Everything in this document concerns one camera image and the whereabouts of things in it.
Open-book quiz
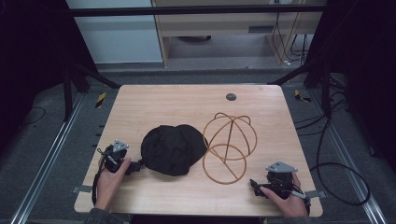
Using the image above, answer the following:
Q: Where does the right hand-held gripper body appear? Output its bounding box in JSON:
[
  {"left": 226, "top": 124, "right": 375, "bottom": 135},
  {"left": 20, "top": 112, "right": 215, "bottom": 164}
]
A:
[{"left": 263, "top": 161, "right": 299, "bottom": 201}]

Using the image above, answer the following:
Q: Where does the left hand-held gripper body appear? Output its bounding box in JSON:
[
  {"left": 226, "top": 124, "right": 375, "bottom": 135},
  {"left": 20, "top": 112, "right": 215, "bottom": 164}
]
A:
[{"left": 97, "top": 139, "right": 132, "bottom": 174}]

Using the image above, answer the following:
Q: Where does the black cap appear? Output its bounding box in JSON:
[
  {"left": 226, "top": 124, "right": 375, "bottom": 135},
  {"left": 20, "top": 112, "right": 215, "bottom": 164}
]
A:
[{"left": 140, "top": 123, "right": 209, "bottom": 177}]

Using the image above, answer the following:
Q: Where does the brown wire hat frame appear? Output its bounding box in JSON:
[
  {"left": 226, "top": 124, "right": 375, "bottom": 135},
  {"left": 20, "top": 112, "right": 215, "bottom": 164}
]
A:
[{"left": 202, "top": 112, "right": 259, "bottom": 186}]

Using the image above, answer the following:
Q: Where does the person's left hand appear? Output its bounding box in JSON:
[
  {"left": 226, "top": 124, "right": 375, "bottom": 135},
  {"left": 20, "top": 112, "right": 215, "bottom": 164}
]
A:
[{"left": 94, "top": 157, "right": 132, "bottom": 212}]

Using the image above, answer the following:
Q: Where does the person's right hand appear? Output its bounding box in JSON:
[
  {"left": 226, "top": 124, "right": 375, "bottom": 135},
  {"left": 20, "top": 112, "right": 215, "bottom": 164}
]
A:
[{"left": 260, "top": 172, "right": 310, "bottom": 218}]

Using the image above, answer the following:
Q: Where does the yellow black striped tape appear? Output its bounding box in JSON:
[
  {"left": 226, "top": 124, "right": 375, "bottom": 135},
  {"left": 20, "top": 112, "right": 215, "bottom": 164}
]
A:
[
  {"left": 94, "top": 91, "right": 107, "bottom": 109},
  {"left": 293, "top": 89, "right": 312, "bottom": 104}
]

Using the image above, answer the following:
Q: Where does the black metal stand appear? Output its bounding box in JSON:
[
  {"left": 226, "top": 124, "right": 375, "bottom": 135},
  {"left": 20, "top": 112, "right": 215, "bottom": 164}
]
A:
[
  {"left": 268, "top": 59, "right": 334, "bottom": 119},
  {"left": 61, "top": 59, "right": 121, "bottom": 122}
]

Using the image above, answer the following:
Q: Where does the white cabinet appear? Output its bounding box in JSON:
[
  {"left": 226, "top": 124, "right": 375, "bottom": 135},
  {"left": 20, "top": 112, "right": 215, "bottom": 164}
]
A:
[{"left": 64, "top": 0, "right": 164, "bottom": 65}]

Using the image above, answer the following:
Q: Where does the light wooden desk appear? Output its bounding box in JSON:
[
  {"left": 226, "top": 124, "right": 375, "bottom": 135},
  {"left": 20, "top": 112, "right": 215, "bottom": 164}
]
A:
[{"left": 150, "top": 0, "right": 328, "bottom": 67}]

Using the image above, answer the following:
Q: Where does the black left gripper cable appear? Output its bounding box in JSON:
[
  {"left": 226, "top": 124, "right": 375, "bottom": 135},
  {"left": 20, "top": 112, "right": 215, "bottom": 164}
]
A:
[{"left": 91, "top": 148, "right": 108, "bottom": 207}]

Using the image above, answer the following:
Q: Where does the grey metal table bracket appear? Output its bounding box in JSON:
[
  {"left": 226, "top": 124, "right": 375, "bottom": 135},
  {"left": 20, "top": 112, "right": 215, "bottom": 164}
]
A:
[
  {"left": 304, "top": 189, "right": 329, "bottom": 200},
  {"left": 71, "top": 185, "right": 93, "bottom": 194}
]

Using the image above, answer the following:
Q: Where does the black floor cable loop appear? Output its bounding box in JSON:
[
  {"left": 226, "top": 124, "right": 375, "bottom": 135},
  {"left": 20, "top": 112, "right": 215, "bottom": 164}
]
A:
[{"left": 309, "top": 118, "right": 372, "bottom": 207}]

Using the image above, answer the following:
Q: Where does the aluminium floor rail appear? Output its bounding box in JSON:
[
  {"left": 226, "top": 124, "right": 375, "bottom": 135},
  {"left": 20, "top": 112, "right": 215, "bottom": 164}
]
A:
[
  {"left": 10, "top": 92, "right": 86, "bottom": 224},
  {"left": 306, "top": 90, "right": 389, "bottom": 224}
]

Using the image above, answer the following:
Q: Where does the thin black floor cable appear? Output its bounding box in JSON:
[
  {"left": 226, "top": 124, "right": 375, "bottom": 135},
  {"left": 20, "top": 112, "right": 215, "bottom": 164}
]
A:
[{"left": 20, "top": 105, "right": 47, "bottom": 127}]

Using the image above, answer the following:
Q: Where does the hanging black cables bundle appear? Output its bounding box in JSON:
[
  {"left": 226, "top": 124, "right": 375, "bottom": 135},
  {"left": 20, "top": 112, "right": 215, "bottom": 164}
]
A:
[{"left": 271, "top": 0, "right": 310, "bottom": 67}]

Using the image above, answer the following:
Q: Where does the black horizontal frame bar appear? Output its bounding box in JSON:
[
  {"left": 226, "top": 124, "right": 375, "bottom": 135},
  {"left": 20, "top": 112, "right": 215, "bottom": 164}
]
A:
[{"left": 68, "top": 4, "right": 327, "bottom": 18}]

